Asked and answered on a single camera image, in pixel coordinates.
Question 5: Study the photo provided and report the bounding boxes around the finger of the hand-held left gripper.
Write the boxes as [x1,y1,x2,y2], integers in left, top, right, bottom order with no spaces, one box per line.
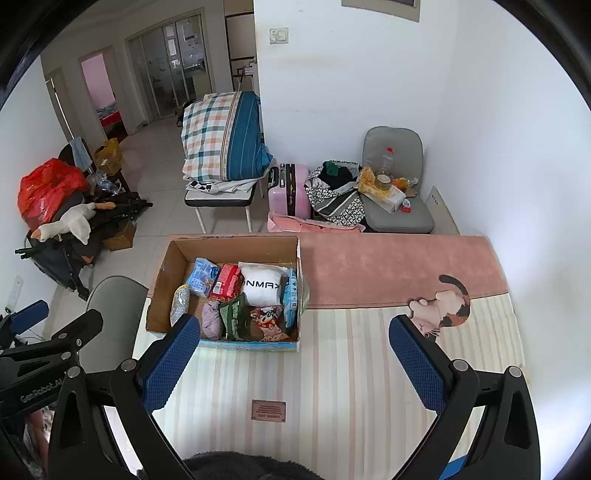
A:
[0,299,50,342]
[0,309,103,361]

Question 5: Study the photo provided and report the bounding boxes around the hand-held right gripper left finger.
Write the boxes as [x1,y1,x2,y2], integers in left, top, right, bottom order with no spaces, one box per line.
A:
[47,314,202,480]

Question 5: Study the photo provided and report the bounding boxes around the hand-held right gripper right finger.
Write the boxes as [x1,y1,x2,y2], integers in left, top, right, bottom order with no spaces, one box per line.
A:
[389,315,541,480]

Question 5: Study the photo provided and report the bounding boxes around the pale purple item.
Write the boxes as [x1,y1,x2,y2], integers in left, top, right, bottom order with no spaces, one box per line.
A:
[201,300,228,341]

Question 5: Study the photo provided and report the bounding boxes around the clear bubble bag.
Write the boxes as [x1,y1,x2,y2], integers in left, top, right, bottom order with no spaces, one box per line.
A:
[170,284,192,328]

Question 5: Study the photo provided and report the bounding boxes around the green snack packet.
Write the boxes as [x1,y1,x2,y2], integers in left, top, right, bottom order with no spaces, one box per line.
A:
[218,292,252,342]

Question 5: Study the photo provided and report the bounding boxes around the blue tissue packet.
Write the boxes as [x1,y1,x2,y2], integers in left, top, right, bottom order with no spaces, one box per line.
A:
[184,257,221,297]

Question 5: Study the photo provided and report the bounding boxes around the red snack packet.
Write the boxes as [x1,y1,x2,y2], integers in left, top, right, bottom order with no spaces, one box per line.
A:
[209,263,244,301]

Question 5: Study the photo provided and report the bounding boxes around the orange snack packet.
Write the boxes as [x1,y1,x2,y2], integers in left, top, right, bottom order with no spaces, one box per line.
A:
[249,305,284,343]

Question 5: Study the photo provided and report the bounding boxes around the white soft pouch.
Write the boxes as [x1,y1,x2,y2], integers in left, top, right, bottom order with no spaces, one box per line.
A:
[238,262,283,308]

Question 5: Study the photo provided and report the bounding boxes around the long blue packet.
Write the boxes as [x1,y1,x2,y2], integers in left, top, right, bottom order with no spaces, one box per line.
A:
[281,268,300,329]

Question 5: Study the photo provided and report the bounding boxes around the black stroller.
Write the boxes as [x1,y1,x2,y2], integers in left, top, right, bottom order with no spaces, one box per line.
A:
[15,191,153,301]

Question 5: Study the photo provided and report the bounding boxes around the striped table mat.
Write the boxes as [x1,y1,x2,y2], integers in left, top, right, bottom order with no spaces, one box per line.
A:
[131,295,527,480]

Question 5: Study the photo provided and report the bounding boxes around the pink cat mat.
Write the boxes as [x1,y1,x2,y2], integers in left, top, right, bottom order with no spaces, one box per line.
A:
[298,233,510,343]

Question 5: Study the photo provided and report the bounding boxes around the brown rectangular label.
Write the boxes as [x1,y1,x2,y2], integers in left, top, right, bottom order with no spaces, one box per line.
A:
[252,400,287,422]

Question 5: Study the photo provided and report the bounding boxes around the white goose plush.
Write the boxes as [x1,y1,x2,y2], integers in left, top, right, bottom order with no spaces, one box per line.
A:
[36,201,116,245]

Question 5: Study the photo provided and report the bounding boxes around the small brown cardboard box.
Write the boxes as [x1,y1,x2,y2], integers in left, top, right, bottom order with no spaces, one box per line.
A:
[104,220,138,252]

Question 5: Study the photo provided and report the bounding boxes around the red plastic bag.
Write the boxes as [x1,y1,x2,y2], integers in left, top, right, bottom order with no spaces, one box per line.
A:
[17,158,90,229]

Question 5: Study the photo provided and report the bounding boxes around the dark fleece garment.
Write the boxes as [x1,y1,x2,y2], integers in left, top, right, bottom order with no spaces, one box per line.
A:
[182,451,326,480]

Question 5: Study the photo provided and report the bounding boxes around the grey padded chair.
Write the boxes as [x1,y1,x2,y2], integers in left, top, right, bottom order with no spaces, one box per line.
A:
[361,126,435,234]

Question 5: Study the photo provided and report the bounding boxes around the clear plastic bag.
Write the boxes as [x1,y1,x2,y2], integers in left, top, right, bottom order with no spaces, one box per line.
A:
[90,171,123,192]

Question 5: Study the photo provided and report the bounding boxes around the white board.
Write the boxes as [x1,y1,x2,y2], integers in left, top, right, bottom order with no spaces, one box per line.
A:
[427,185,460,236]

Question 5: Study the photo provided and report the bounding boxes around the white flat box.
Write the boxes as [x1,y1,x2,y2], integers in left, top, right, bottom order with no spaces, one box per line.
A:
[376,187,407,212]

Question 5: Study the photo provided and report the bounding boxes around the light blue cloth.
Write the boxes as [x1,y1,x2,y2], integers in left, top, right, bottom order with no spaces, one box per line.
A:
[69,137,93,171]

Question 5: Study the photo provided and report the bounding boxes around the folding bench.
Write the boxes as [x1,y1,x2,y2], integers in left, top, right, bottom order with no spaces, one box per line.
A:
[184,178,257,234]

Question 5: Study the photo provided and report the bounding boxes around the patterned tote bag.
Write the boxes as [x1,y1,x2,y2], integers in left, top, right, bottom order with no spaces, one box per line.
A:
[305,161,368,228]

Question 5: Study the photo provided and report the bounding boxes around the yellow cardboard box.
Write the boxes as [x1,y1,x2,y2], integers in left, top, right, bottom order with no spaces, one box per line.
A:
[95,137,124,174]

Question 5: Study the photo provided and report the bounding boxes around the white printed cloth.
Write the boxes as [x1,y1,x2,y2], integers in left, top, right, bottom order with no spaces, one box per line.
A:
[185,178,254,195]

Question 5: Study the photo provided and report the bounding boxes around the yellow plastic bag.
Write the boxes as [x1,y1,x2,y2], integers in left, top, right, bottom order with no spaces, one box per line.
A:
[358,166,382,197]

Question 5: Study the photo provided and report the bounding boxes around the dark green clothes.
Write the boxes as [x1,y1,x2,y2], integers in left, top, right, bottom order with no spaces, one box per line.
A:
[321,161,358,188]

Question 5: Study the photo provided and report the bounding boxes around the pink suitcase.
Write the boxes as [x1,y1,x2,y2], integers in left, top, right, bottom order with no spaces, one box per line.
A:
[268,162,311,220]

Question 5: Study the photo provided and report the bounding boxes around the red bed cover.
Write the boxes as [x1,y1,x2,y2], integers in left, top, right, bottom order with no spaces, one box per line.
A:
[97,104,124,130]

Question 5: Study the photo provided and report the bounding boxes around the plaid bedding bag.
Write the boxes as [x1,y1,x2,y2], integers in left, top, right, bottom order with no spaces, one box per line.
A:
[180,90,274,183]

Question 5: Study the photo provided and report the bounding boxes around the glass sliding door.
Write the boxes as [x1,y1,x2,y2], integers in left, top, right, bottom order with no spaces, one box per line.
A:
[126,14,218,134]

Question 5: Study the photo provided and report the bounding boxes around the white wall power strip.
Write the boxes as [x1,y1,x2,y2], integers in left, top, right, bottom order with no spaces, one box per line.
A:
[7,275,24,312]

